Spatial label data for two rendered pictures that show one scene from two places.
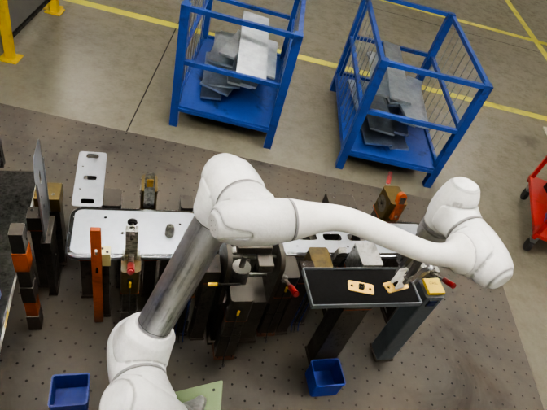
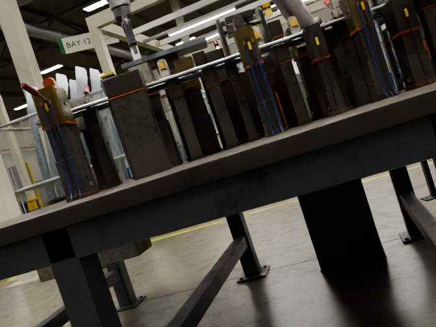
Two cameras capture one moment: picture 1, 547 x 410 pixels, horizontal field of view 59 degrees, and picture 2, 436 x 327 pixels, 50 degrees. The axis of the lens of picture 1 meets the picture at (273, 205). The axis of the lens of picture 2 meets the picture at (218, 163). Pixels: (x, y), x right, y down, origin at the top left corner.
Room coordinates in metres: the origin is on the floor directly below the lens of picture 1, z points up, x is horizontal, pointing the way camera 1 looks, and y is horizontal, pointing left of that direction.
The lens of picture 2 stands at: (2.80, 0.56, 0.72)
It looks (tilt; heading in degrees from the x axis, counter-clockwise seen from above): 2 degrees down; 205
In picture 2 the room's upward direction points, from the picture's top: 18 degrees counter-clockwise
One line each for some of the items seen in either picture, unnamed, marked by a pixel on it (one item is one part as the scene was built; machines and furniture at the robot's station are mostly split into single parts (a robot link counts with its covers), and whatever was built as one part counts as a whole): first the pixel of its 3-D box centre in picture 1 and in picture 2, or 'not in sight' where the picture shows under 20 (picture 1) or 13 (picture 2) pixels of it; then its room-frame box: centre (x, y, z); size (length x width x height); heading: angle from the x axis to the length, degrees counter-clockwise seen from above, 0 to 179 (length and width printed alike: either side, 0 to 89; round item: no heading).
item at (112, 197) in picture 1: (111, 220); (410, 43); (1.19, 0.58, 0.84); 0.12 x 0.07 x 0.28; 23
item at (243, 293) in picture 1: (232, 329); not in sight; (0.87, 0.00, 0.89); 0.09 x 0.08 x 0.38; 23
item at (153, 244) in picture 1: (268, 234); (223, 62); (1.22, -0.02, 1.00); 1.38 x 0.22 x 0.02; 113
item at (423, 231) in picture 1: (434, 230); (119, 2); (1.04, -0.45, 1.43); 0.09 x 0.09 x 0.06
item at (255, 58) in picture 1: (241, 45); not in sight; (3.55, 0.64, 0.48); 1.20 x 0.80 x 0.95; 8
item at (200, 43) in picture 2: (361, 286); (165, 56); (0.99, -0.34, 1.16); 0.37 x 0.14 x 0.02; 113
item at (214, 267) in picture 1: (203, 300); (288, 72); (0.92, 0.12, 0.91); 0.07 x 0.05 x 0.42; 23
